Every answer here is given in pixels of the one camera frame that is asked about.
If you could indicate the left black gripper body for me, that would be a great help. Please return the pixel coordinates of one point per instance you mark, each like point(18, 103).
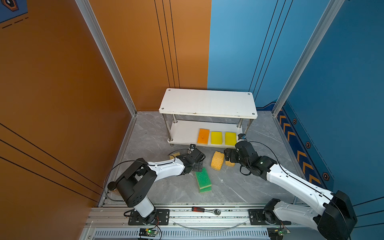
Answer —
point(198, 167)

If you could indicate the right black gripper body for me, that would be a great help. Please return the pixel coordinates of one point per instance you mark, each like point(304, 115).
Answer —
point(234, 157)

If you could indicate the tan cellulose sponge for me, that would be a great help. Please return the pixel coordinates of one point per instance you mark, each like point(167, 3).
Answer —
point(217, 161)
point(229, 164)

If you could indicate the pale yellow sponge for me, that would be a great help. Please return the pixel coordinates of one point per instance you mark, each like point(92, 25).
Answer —
point(174, 155)

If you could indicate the orange sponge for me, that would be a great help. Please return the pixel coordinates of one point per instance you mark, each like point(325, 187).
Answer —
point(203, 136)

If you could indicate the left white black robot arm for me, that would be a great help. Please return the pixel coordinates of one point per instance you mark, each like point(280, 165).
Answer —
point(135, 182)

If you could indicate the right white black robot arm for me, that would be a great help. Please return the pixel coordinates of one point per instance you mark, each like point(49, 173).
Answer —
point(331, 214)

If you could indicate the white two-tier shelf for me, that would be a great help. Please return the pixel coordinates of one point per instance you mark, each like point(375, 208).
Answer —
point(205, 103)

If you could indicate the green sponge top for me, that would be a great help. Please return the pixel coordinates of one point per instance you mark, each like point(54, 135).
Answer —
point(203, 179)

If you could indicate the green sponge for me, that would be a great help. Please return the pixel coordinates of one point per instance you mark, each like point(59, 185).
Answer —
point(206, 189)
point(203, 179)

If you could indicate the green sponge bottom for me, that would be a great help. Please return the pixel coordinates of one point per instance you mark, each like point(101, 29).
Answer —
point(206, 189)

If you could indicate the brown jar black lid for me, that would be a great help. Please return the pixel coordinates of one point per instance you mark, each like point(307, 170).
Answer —
point(112, 186)

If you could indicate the left green circuit board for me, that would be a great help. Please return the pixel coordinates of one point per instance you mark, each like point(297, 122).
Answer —
point(148, 233)

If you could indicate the green circuit board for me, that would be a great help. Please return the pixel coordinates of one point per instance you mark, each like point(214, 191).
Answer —
point(148, 233)
point(277, 233)

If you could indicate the right green circuit board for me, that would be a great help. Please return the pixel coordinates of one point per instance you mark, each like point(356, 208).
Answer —
point(277, 233)

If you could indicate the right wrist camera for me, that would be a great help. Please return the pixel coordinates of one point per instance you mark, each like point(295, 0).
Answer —
point(242, 137)

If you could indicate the red handled ratchet wrench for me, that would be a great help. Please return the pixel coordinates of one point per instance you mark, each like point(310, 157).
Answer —
point(216, 212)

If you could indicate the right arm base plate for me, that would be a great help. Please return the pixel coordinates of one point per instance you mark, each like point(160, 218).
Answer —
point(260, 217)

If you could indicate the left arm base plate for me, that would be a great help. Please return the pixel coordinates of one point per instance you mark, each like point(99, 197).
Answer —
point(158, 217)

